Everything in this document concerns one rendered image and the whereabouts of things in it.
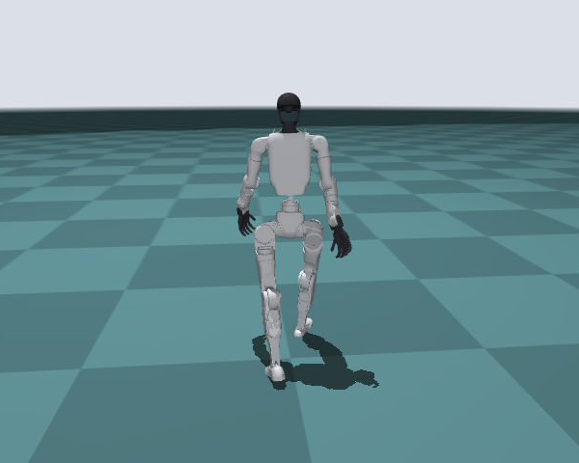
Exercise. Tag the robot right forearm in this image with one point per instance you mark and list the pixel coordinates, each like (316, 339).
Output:
(332, 204)

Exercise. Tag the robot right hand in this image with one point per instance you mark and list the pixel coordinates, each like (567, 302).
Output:
(340, 238)

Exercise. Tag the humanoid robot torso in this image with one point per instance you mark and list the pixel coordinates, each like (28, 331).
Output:
(289, 164)

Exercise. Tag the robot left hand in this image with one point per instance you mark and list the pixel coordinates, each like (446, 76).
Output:
(243, 220)

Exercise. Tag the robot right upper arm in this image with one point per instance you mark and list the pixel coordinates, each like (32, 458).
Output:
(320, 145)

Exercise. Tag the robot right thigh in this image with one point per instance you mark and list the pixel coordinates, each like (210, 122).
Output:
(312, 238)

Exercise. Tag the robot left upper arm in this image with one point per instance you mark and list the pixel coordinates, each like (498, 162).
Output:
(258, 147)

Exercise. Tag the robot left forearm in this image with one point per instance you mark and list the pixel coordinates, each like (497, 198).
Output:
(244, 197)

